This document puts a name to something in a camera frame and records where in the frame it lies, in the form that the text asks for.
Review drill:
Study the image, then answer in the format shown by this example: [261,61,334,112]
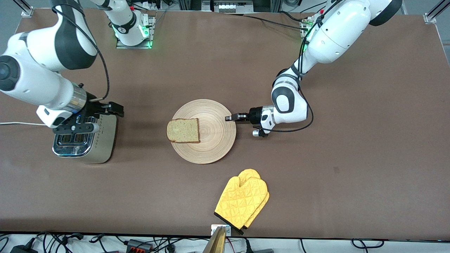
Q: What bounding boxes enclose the round wooden plate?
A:
[171,99,237,164]

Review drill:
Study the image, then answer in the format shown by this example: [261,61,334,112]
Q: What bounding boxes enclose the brown bread slice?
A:
[166,118,200,144]

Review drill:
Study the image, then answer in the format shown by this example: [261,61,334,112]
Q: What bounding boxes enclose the beige chrome two-slot toaster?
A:
[52,112,117,164]

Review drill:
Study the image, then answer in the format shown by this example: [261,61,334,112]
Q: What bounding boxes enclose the yellow quilted oven mitt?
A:
[214,169,268,232]
[239,190,270,235]

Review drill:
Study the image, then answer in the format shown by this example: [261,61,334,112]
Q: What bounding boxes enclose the white power strip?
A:
[214,0,253,14]

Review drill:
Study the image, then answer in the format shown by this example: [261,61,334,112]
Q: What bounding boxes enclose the black adapter with red plugs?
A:
[127,240,153,252]

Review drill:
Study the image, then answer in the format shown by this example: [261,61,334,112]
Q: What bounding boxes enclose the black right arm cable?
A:
[52,5,110,103]

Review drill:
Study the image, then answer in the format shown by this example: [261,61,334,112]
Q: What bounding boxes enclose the white toaster power cord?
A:
[0,122,46,127]

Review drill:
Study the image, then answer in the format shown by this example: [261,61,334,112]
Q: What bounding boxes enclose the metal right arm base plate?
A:
[116,16,156,49]

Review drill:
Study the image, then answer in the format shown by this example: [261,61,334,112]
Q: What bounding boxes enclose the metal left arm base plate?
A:
[301,18,315,39]

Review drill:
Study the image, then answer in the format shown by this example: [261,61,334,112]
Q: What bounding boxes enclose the long black table cable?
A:
[243,14,308,31]

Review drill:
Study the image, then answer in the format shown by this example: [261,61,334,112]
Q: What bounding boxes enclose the short black table cable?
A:
[279,11,308,22]

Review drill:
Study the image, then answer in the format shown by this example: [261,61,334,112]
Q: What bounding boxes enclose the white metal bracket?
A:
[211,225,232,236]

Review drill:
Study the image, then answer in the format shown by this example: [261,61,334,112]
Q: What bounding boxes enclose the aluminium frame post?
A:
[424,0,450,24]
[13,0,34,17]

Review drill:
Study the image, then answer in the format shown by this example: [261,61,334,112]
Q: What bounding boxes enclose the gold camera stand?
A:
[202,226,227,253]

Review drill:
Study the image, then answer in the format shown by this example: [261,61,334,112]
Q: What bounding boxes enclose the black looped floor cable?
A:
[352,239,384,248]

